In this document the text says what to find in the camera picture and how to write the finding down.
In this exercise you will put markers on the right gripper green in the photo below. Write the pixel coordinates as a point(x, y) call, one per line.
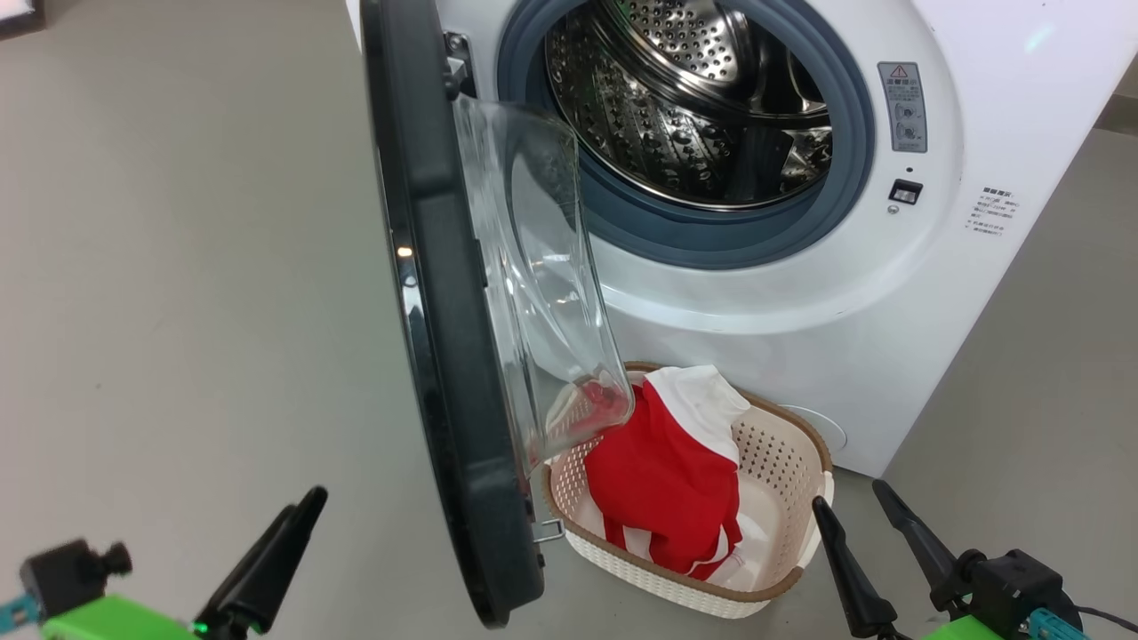
point(960, 631)

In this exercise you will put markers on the dark round glass machine door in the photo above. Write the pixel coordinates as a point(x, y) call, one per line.
point(444, 356)

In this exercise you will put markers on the steel washing drum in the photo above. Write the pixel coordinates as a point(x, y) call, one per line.
point(658, 124)

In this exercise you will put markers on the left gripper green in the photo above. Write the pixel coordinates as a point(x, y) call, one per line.
point(116, 620)

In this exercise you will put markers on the white washing machine body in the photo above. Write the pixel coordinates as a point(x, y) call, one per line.
point(889, 356)

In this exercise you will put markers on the printed text notice label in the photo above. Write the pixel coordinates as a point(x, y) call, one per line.
point(992, 212)

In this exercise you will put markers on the grey warning label sticker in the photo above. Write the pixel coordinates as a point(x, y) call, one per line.
point(902, 107)

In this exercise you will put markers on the grey rubber door seal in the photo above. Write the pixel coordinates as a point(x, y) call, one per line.
point(711, 242)

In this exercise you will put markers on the dark framed panel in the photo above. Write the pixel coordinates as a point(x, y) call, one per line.
point(18, 22)

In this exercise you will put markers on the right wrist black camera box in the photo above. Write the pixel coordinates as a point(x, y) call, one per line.
point(1013, 587)

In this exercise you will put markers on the cream perforated laundry basket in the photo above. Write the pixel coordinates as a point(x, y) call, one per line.
point(782, 462)

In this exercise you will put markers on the black door latch slot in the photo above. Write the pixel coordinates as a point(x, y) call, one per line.
point(906, 192)

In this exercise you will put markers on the round white filter cover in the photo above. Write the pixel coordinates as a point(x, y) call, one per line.
point(822, 427)

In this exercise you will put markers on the red garment with white collar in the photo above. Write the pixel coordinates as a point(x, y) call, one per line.
point(658, 471)

